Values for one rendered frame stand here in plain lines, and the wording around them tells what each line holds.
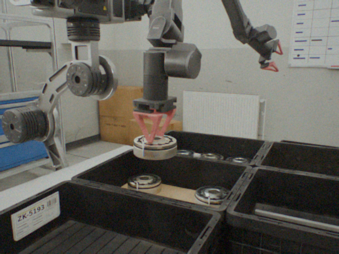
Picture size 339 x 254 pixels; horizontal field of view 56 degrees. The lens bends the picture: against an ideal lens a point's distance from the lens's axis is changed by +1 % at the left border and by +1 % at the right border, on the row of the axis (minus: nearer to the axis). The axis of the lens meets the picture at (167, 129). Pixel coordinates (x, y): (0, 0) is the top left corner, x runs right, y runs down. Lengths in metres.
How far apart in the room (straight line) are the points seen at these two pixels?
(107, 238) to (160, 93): 0.35
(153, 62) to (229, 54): 3.38
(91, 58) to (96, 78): 0.08
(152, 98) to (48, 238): 0.39
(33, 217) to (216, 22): 3.64
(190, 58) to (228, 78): 3.41
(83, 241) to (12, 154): 2.21
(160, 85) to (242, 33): 0.78
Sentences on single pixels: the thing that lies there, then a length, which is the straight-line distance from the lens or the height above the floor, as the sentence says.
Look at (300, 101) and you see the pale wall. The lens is 3.86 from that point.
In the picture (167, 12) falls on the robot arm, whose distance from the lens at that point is 0.74.
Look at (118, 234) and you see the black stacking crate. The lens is 0.77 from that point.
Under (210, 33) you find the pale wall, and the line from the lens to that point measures 4.16.
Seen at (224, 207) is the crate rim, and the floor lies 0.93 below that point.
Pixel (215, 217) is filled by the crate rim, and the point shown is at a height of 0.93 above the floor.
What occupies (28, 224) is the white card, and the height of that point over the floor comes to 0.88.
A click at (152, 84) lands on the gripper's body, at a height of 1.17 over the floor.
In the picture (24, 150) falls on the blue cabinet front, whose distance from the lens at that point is 2.98.
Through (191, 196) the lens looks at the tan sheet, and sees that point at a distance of 0.94.
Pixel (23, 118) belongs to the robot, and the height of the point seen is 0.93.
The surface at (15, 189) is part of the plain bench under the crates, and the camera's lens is 1.44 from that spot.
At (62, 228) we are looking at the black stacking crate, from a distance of 0.82.
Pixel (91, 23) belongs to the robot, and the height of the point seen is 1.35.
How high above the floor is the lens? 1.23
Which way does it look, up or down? 13 degrees down
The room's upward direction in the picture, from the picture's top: straight up
